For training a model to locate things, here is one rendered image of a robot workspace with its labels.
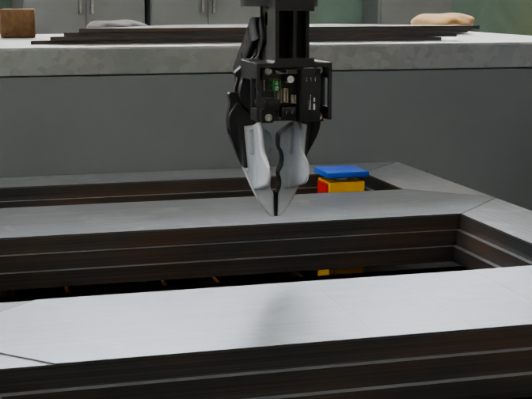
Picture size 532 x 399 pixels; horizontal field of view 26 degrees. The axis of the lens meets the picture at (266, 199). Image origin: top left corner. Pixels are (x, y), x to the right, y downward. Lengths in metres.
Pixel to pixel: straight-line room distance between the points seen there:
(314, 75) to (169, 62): 0.70
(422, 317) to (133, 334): 0.23
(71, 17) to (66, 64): 7.79
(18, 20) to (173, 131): 0.48
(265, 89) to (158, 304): 0.22
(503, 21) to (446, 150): 10.15
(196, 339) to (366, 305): 0.17
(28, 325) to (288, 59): 0.33
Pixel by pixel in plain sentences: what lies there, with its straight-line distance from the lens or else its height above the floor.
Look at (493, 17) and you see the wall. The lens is 11.93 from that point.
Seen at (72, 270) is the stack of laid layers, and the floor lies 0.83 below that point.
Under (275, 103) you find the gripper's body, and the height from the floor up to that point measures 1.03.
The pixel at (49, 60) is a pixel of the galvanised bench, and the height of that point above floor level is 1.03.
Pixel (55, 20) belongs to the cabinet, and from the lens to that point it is 9.46.
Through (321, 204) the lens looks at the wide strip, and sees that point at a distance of 1.43.
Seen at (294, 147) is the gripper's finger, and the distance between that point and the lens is 1.10.
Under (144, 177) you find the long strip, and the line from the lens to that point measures 1.64.
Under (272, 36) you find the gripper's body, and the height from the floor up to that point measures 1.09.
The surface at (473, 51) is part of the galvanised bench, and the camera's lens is 1.87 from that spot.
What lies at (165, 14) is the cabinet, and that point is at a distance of 9.71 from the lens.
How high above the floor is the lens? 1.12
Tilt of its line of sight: 10 degrees down
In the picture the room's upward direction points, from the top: straight up
